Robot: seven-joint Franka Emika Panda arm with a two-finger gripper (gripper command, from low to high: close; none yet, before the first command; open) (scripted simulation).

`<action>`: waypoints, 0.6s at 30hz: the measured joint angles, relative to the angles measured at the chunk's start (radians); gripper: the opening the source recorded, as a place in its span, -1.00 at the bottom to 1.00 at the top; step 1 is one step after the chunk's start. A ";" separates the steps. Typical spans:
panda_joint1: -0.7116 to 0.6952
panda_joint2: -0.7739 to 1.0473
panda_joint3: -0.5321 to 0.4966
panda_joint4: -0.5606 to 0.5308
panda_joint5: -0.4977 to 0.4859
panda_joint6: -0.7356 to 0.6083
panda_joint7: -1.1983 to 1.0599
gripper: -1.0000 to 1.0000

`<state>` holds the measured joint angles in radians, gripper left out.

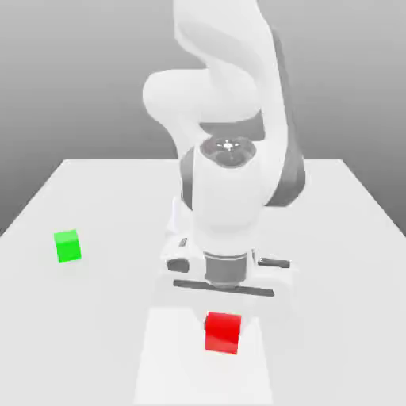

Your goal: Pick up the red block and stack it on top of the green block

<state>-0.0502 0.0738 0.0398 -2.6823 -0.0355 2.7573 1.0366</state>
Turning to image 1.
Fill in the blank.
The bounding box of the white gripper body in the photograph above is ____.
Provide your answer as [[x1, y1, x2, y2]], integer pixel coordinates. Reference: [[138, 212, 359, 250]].
[[167, 274, 293, 309]]

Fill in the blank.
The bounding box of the small red cube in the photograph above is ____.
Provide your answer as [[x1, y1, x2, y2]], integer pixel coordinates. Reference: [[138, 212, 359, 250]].
[[204, 311, 243, 355]]

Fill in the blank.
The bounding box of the small green cube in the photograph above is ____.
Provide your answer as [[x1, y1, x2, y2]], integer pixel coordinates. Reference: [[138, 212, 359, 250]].
[[52, 228, 82, 264]]

